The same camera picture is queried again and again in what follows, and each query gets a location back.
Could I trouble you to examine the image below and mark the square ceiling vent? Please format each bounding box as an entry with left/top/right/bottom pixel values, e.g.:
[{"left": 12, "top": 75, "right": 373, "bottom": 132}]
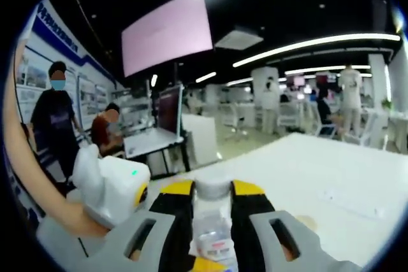
[{"left": 214, "top": 26, "right": 265, "bottom": 50}]

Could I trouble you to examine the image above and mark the blue and white wall board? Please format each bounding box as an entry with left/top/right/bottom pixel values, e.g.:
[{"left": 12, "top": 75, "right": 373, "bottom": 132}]
[{"left": 12, "top": 0, "right": 126, "bottom": 132}]

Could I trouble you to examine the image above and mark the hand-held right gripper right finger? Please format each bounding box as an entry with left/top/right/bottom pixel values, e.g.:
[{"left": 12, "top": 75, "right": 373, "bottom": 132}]
[{"left": 230, "top": 179, "right": 361, "bottom": 272}]

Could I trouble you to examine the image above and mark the white workbench black frame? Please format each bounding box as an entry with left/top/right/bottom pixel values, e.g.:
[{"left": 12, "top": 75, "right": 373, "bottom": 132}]
[{"left": 122, "top": 127, "right": 191, "bottom": 180}]

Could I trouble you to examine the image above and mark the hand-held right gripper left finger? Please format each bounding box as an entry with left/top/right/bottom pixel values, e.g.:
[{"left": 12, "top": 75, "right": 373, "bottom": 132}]
[{"left": 79, "top": 179, "right": 196, "bottom": 272}]

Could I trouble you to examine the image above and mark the dark monitor on stand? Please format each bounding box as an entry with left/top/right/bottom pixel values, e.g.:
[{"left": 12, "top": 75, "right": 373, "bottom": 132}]
[{"left": 157, "top": 83, "right": 185, "bottom": 139}]

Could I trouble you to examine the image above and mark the clear plastic water bottle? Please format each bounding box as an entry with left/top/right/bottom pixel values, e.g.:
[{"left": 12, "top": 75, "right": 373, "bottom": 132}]
[{"left": 190, "top": 178, "right": 239, "bottom": 269}]

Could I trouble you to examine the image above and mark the large pink screen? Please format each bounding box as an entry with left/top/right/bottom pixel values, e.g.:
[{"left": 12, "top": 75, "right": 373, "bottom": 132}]
[{"left": 120, "top": 0, "right": 214, "bottom": 78}]

